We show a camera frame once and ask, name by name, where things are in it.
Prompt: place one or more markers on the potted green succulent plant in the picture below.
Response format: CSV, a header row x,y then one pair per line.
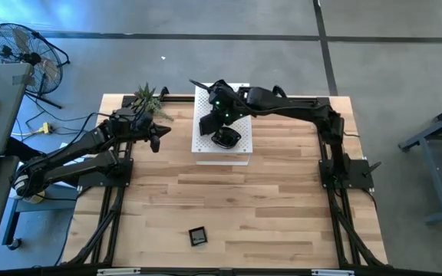
x,y
146,94

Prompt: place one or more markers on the black diagonal support bar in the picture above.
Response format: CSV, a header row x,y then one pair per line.
x,y
21,149

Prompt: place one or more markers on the white perforated shelf riser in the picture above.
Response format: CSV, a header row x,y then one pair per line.
x,y
202,145

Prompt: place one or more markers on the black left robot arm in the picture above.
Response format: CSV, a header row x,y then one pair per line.
x,y
71,150

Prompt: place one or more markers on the yellow power plug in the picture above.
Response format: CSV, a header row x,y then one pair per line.
x,y
46,128

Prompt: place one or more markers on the leaf-shaped black mini plate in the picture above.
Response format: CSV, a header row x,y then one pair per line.
x,y
228,138

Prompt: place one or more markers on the grey-blue metal stand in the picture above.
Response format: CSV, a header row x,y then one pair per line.
x,y
436,172

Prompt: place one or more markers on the white yellow spray bottle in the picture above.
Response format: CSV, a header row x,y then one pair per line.
x,y
37,198

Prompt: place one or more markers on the black floor fan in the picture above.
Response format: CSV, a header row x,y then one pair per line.
x,y
25,57

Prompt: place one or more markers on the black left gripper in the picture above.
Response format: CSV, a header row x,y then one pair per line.
x,y
140,124

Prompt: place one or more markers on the white bracket plate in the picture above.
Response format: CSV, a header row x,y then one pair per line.
x,y
118,271
332,272

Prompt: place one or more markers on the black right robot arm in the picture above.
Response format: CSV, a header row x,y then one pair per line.
x,y
294,107

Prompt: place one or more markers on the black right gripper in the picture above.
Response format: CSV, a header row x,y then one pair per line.
x,y
228,101

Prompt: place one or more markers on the square black mini plate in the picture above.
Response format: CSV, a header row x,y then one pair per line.
x,y
198,236

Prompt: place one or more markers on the blue-grey side table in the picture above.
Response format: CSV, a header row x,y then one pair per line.
x,y
48,205

